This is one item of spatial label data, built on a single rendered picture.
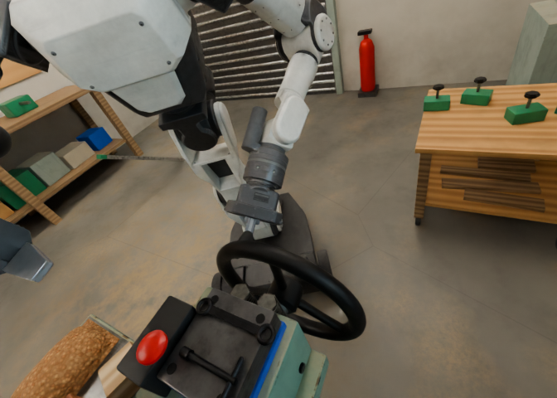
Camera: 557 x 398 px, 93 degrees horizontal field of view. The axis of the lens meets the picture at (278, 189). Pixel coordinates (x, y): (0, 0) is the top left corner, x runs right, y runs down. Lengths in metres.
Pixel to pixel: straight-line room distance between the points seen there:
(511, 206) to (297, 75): 1.20
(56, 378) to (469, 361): 1.24
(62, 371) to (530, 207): 1.61
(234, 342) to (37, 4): 0.57
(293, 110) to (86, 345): 0.53
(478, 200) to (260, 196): 1.21
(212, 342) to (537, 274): 1.47
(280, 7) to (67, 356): 0.69
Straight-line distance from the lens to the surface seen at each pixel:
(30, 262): 0.37
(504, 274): 1.57
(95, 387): 0.51
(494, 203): 1.58
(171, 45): 0.57
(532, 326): 1.49
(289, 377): 0.36
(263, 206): 0.55
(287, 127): 0.57
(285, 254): 0.39
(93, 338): 0.53
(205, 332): 0.32
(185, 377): 0.31
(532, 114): 1.47
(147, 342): 0.32
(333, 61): 3.10
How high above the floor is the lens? 1.26
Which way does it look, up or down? 39 degrees down
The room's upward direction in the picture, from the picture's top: 19 degrees counter-clockwise
